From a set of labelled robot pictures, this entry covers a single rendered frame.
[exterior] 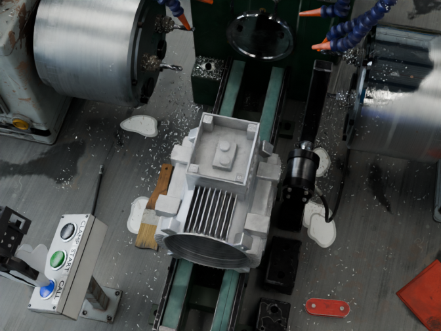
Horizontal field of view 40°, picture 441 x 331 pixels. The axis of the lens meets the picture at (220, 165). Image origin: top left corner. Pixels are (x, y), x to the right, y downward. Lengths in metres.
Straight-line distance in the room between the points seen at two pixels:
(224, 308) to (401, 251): 0.42
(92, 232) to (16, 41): 0.40
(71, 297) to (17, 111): 0.51
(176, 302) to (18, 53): 0.55
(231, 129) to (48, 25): 0.40
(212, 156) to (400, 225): 0.50
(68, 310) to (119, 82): 0.43
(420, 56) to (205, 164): 0.42
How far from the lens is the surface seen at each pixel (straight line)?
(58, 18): 1.19
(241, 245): 0.99
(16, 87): 1.29
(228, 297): 1.14
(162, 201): 1.04
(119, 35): 1.14
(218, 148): 1.02
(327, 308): 1.25
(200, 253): 1.14
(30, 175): 1.43
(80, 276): 1.03
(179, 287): 1.15
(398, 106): 1.10
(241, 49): 1.33
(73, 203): 1.38
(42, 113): 1.37
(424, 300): 1.31
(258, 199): 1.04
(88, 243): 1.04
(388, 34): 1.14
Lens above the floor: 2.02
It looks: 63 degrees down
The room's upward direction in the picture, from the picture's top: 2 degrees counter-clockwise
